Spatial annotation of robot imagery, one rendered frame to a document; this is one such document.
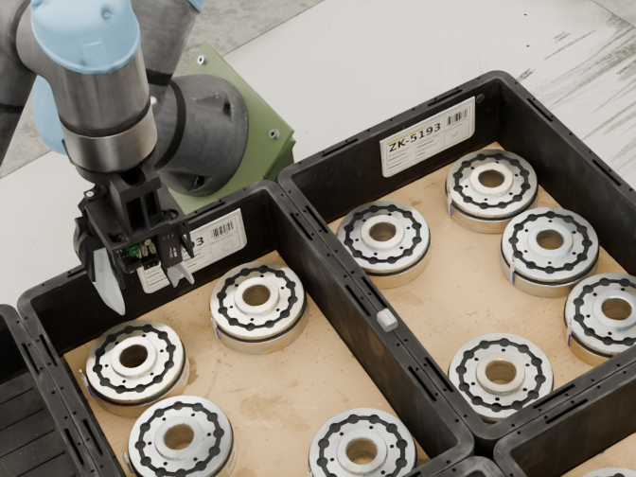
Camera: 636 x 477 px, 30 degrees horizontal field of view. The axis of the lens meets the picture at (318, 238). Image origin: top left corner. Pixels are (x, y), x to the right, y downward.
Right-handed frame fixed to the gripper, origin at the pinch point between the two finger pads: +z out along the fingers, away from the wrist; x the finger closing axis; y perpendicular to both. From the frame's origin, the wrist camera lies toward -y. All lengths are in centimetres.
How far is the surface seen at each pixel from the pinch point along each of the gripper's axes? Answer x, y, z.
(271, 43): 41, -54, 24
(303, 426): 9.1, 14.6, 12.9
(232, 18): 74, -147, 91
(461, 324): 29.1, 12.9, 11.6
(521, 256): 38.0, 10.9, 8.2
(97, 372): -6.4, -0.9, 10.9
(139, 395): -3.9, 4.3, 10.4
